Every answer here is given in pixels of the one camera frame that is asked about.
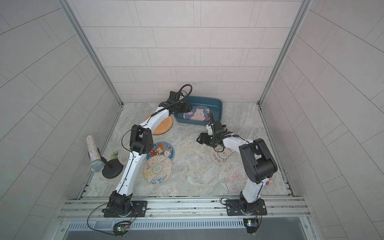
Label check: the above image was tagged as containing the purple bunny coaster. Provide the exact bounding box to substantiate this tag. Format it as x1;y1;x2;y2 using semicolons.
183;106;211;122

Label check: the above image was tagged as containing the cream cat coaster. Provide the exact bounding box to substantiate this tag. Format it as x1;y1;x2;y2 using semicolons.
210;148;239;166

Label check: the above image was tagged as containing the teal storage box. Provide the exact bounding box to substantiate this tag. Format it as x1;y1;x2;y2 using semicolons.
174;96;223;126

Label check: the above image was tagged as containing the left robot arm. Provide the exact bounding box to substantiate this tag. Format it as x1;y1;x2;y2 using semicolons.
102;90;192;217

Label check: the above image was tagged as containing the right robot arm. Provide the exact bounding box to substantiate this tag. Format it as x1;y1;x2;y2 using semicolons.
197;120;278;214

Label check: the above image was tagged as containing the orange round coaster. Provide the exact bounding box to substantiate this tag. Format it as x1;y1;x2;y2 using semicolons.
145;115;174;135

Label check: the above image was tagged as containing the blue bear coaster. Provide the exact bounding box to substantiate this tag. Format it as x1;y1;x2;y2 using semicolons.
147;142;175;161

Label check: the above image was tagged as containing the white butterfly flower coaster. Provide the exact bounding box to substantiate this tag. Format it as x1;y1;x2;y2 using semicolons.
218;162;248;193

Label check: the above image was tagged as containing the beige mandala coaster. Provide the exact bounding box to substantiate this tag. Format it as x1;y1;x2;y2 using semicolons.
143;155;173;185

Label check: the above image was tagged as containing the small purple toy figure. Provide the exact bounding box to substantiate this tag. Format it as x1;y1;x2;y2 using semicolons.
264;179;274;186

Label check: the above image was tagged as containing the pale butterfly coaster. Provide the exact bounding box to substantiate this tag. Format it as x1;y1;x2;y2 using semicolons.
118;151;131;166

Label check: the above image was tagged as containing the small colourful sticker toy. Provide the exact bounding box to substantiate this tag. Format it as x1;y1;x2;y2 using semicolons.
111;151;119;159

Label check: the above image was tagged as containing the glitter microphone on stand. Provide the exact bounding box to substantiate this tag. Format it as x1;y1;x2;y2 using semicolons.
86;135;123;179

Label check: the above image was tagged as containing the right controller board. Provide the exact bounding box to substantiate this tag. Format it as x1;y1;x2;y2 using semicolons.
243;218;260;234

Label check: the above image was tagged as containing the controller board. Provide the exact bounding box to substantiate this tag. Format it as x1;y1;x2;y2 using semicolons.
243;218;260;234
113;221;131;237

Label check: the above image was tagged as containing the left controller board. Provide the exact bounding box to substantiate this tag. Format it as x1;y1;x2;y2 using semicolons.
113;221;131;237

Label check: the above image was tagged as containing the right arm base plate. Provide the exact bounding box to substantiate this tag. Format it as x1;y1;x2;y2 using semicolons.
226;199;268;216

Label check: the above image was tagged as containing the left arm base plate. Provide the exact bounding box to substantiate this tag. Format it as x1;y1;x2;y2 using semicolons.
102;201;148;218

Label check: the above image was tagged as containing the aluminium mounting rail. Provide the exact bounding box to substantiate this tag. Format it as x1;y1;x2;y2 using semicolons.
58;196;310;221

